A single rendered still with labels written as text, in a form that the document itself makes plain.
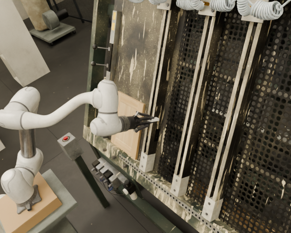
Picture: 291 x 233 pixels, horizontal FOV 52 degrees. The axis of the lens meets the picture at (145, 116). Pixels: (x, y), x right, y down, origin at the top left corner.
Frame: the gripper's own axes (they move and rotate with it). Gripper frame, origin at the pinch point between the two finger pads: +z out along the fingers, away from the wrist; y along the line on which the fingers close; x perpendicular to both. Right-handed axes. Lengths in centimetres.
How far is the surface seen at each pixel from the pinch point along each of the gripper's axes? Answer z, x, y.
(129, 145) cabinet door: 6.8, 27.0, -31.0
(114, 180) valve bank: -2, 29, -58
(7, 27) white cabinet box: 37, 429, 0
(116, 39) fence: 6, 57, 38
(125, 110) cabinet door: 6.7, 36.6, -7.5
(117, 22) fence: 6, 57, 50
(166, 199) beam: 3.6, -19.1, -45.8
